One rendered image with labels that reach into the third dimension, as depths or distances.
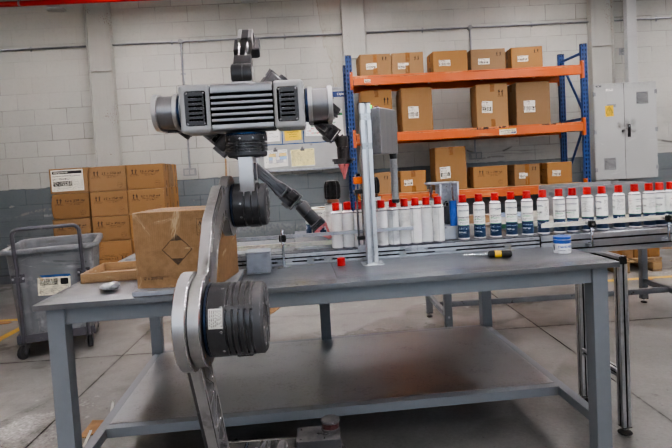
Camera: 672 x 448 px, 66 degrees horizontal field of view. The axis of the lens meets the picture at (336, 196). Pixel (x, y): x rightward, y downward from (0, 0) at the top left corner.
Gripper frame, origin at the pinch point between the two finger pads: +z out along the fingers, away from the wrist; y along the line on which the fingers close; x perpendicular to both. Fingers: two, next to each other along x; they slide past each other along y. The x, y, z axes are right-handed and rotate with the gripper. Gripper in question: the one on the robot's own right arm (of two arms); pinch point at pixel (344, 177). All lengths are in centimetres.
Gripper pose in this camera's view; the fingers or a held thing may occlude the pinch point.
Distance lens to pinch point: 248.7
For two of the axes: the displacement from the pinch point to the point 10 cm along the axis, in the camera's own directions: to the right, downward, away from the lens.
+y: -9.9, 0.7, -1.0
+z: 0.6, 10.0, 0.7
